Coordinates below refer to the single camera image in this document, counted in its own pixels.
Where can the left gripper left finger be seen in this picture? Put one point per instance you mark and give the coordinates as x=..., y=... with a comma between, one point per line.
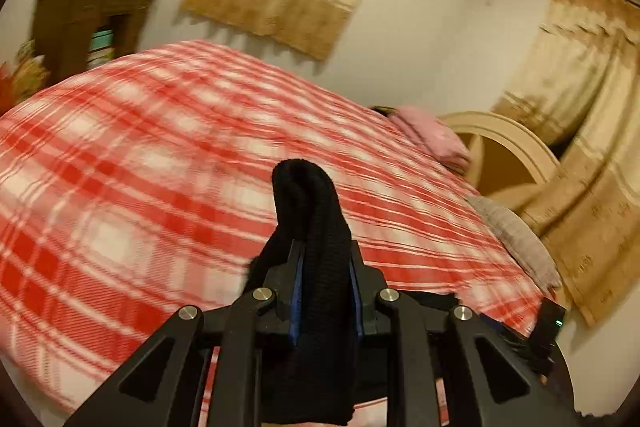
x=164, y=380

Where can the red plaid bed sheet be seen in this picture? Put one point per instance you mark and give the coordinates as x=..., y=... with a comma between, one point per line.
x=145, y=184

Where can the patterned bag on floor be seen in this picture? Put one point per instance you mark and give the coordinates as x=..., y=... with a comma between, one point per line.
x=30, y=74

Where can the black pants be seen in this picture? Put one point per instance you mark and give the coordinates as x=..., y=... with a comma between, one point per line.
x=333, y=341

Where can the red bag on floor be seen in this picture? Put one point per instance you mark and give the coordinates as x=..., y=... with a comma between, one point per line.
x=7, y=95

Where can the teal box under desk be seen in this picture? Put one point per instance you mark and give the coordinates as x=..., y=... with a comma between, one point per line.
x=101, y=49

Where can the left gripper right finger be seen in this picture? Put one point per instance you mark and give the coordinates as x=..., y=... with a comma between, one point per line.
x=440, y=363

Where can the striped pillow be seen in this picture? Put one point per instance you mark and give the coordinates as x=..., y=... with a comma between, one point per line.
x=520, y=241

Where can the brown wooden desk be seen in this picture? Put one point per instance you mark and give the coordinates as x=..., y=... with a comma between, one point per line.
x=62, y=31

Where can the yellow curtain beside headboard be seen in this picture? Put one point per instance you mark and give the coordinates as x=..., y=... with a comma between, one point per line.
x=578, y=88

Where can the cream wooden headboard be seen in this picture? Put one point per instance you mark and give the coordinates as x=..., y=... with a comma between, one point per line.
x=509, y=164

